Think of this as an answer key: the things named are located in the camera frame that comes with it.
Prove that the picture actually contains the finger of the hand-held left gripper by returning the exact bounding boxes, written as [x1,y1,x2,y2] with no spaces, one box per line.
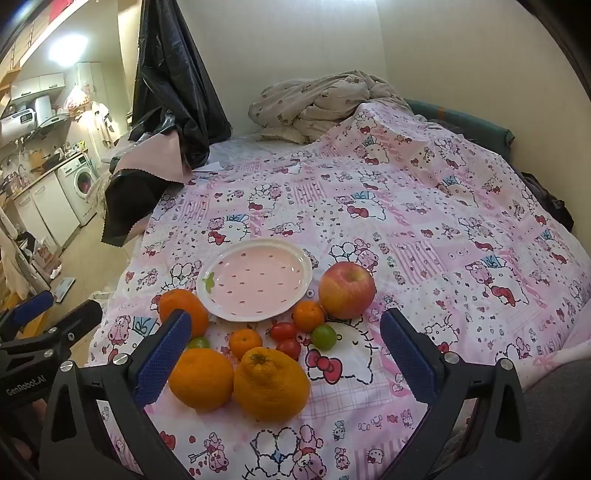
[0,299,103,370]
[0,290,55,340]

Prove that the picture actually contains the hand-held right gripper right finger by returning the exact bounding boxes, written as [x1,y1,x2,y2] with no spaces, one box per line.
[379,308,549,480]

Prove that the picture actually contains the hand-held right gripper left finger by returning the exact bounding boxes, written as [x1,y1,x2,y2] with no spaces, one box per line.
[39,308,199,480]

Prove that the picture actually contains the large orange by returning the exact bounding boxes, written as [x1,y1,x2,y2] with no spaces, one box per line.
[158,288,210,339]
[167,347,235,412]

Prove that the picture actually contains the red apple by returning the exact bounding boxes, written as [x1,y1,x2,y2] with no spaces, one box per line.
[318,261,377,320]

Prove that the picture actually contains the bumpy dekopon orange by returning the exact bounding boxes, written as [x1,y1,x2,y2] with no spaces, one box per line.
[233,346,311,423]

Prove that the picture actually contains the pink strawberry plate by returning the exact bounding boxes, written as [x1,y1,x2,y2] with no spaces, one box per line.
[196,239,314,323]

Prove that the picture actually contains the white floor scale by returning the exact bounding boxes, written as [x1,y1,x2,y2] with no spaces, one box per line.
[56,276,78,304]

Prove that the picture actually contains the small tangerine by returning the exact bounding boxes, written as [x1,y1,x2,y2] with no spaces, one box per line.
[229,329,264,361]
[292,300,326,333]

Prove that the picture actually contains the white kitchen cabinets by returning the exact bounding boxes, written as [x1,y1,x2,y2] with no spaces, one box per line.
[16,173,75,259]

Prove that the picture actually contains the white washing machine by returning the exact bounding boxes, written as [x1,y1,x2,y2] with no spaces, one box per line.
[58,154,100,227]

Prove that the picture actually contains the pink plush pillow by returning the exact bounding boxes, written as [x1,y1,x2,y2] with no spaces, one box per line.
[513,344,591,393]

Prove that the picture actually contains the pink cartoon printed blanket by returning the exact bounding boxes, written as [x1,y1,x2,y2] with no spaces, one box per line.
[88,99,591,480]

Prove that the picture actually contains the pink cloth with black backing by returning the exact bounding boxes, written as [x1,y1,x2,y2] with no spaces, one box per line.
[102,133,192,247]

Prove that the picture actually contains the dark cloth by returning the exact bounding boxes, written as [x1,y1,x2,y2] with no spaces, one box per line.
[522,173,575,232]

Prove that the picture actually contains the green bed headboard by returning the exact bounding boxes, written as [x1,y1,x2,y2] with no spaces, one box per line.
[406,99,515,153]

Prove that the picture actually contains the ceiling light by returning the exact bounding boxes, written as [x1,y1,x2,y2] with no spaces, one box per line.
[46,34,88,65]

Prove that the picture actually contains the black plastic sheet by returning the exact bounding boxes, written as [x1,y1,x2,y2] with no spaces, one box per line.
[128,0,232,169]

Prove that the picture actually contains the crumpled beige quilt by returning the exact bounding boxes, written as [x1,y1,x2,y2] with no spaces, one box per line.
[249,71,411,144]

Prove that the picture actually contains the white wall cabinets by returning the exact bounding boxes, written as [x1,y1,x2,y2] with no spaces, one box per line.
[9,73,66,102]

